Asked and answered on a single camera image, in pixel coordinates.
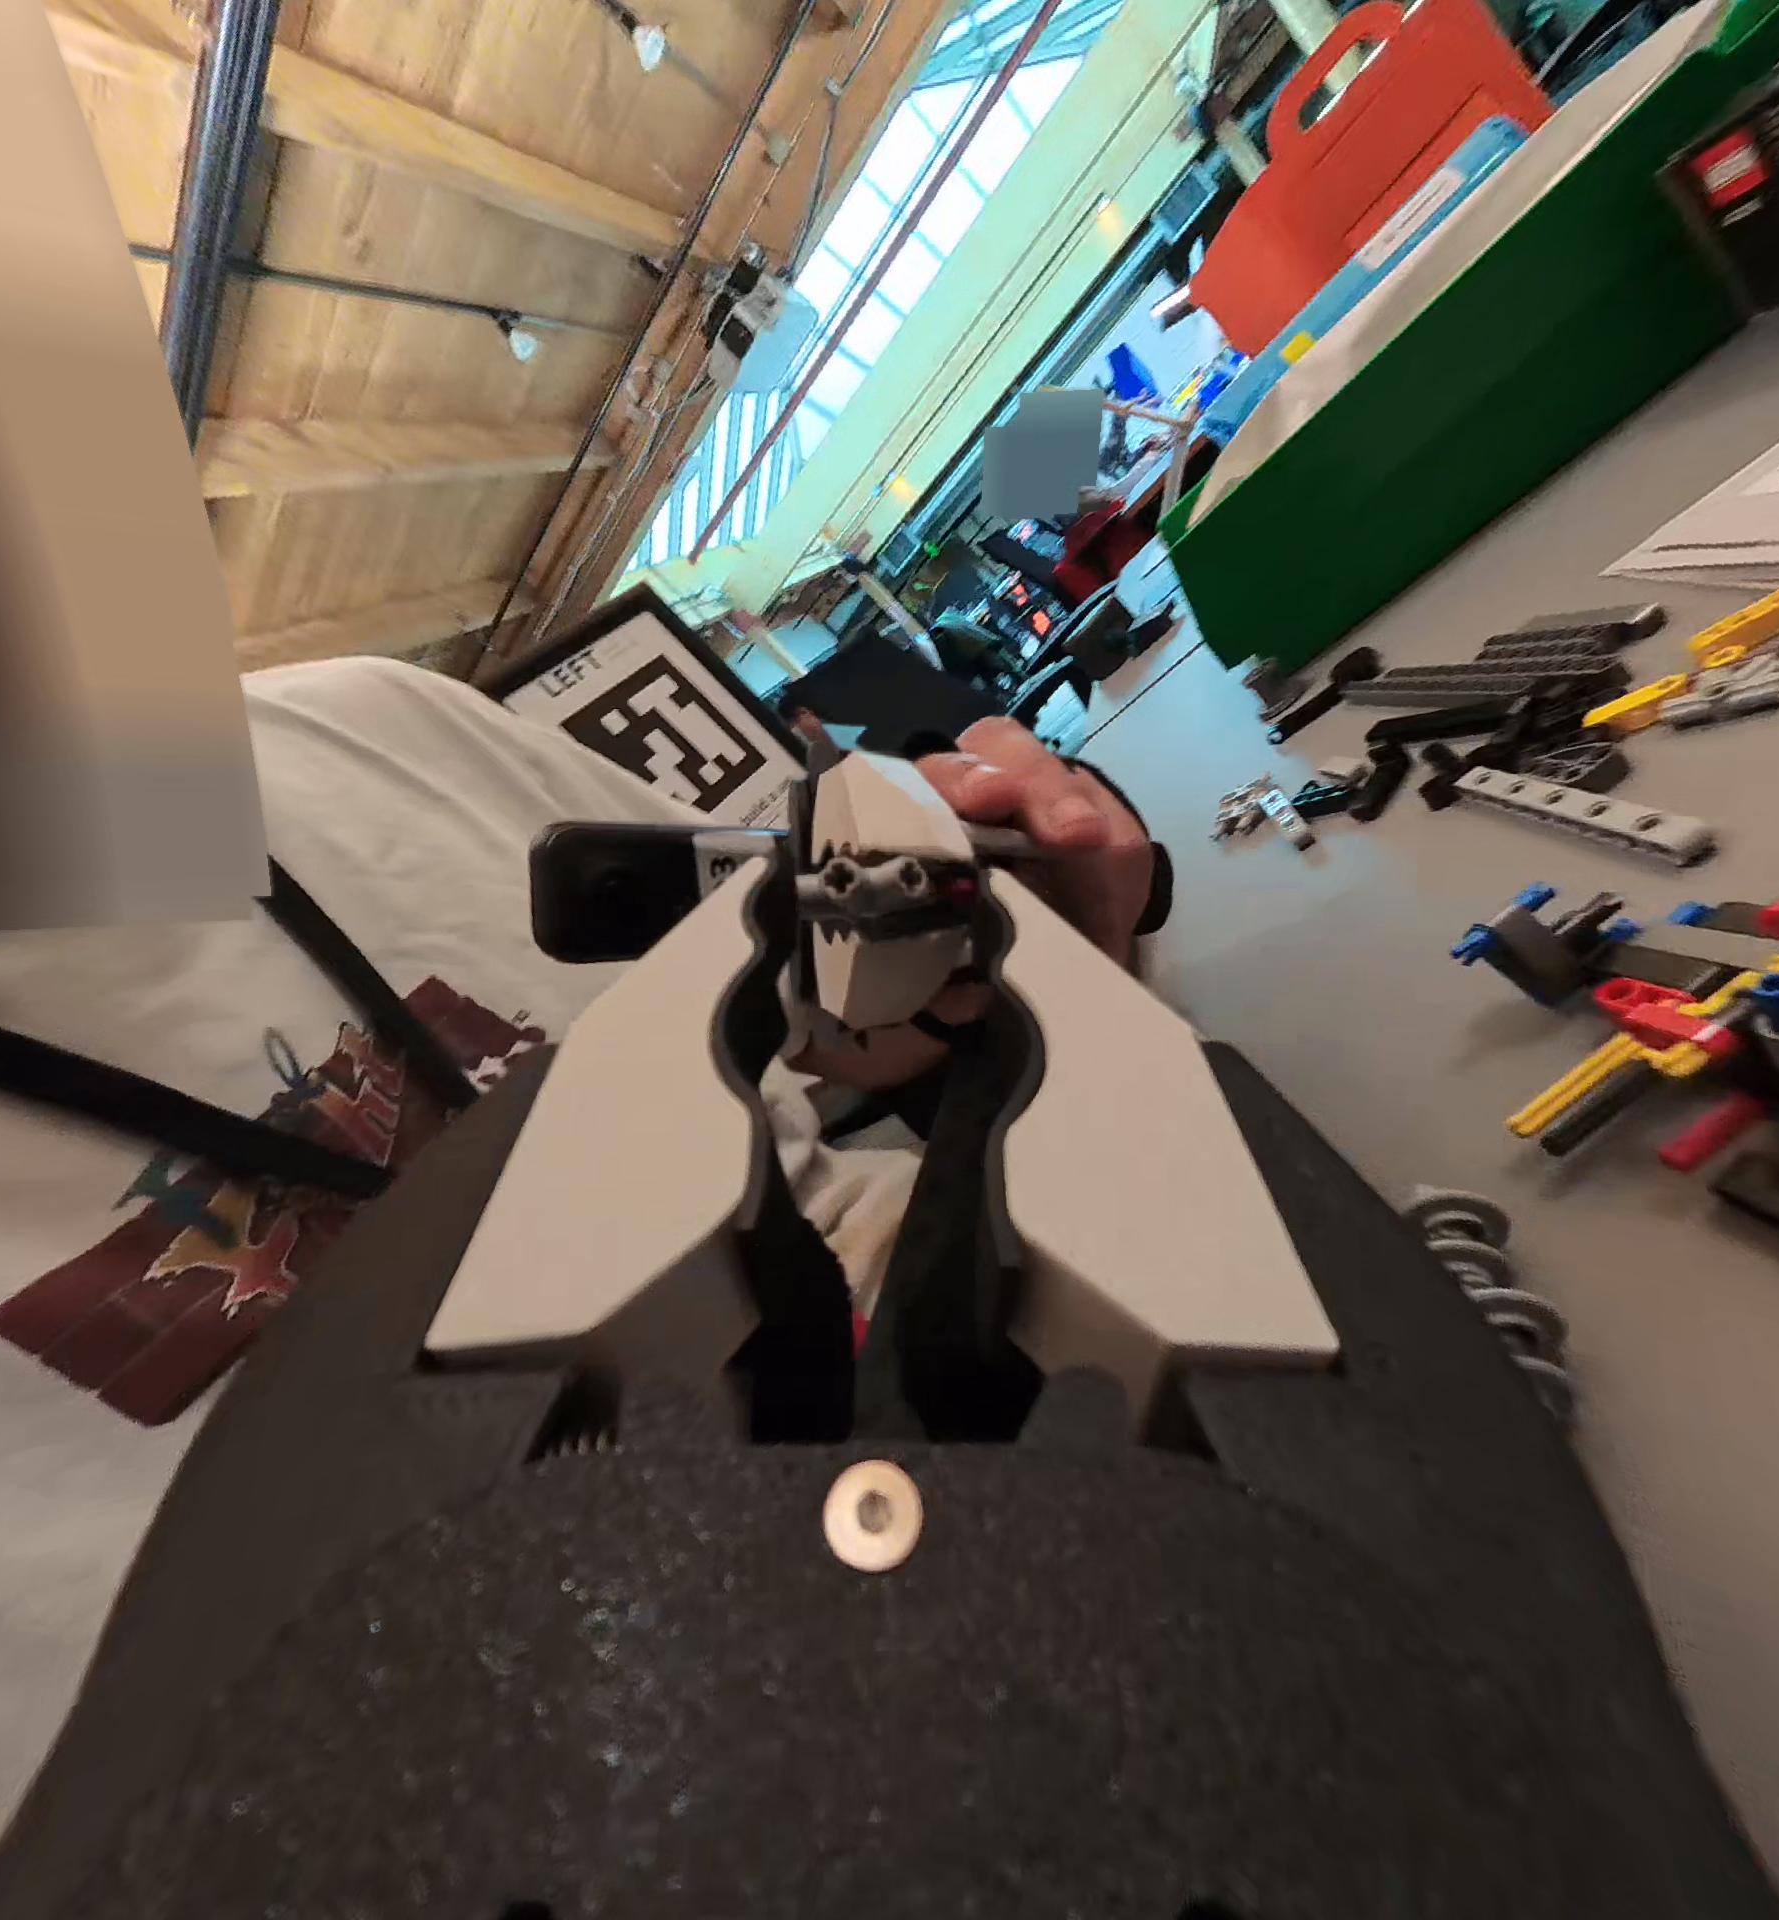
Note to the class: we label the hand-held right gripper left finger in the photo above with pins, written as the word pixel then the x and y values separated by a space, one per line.
pixel 590 1200

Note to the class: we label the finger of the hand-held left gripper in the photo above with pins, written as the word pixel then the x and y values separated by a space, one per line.
pixel 882 811
pixel 882 969

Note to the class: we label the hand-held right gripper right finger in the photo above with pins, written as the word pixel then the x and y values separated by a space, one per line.
pixel 1176 1200

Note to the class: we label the grey three-branch lego connector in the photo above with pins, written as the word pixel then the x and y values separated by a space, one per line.
pixel 882 886

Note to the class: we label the grey lego pulley disc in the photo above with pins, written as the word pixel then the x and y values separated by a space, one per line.
pixel 1452 1212
pixel 1476 1256
pixel 1543 1364
pixel 1512 1309

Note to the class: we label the small black blue lego assembly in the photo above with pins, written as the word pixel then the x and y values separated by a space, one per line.
pixel 1543 946

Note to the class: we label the partly built lego chassis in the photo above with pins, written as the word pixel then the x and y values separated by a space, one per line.
pixel 1729 1036

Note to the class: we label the pile of lego pieces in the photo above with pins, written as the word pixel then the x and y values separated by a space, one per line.
pixel 1519 705

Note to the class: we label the lego instruction booklet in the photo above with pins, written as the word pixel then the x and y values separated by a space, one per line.
pixel 1759 511

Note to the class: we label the yellow car lego box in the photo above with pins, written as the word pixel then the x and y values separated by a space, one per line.
pixel 1774 182

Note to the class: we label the person's left hand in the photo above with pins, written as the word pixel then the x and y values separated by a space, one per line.
pixel 1086 841

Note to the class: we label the black office chair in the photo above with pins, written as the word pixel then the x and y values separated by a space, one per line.
pixel 1054 630

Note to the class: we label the white printed shirt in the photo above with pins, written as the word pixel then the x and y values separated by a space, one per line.
pixel 304 841

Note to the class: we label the large paned window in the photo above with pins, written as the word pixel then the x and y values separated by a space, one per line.
pixel 859 272

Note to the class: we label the green plastic bin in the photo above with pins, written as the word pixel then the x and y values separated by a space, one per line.
pixel 1430 450

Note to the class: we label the thin metal ceiling pipe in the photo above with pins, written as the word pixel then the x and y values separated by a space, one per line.
pixel 223 195

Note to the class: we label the red plastic crate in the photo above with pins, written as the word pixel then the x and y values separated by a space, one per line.
pixel 1354 164

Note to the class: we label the light blue package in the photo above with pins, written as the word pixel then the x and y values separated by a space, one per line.
pixel 1416 209

